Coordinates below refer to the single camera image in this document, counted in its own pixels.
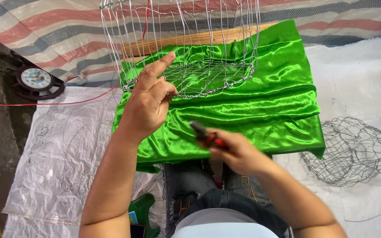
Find person's right hand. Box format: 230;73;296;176
206;128;273;176

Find person's left hand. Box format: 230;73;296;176
117;51;179;140

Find red-handled pliers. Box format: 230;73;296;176
189;120;230;151

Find silver wire basket frame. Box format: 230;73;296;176
99;0;261;100

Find person's blue jeans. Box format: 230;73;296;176
163;158;294;238

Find wooden board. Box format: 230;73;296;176
121;22;278;64

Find person's light shirt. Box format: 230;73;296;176
172;208;281;238

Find green satin cloth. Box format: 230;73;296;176
112;20;326;174

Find green plastic tool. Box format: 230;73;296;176
128;193;161;238

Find white woven sheet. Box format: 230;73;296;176
2;32;381;238

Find thin red wire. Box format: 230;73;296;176
142;0;151;41

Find red cable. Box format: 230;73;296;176
0;84;120;107

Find dark round wall clock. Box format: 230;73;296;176
6;50;66;101

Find grey wire mesh basket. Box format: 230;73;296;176
300;116;381;188

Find loose grey wire piece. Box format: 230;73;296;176
344;207;381;223

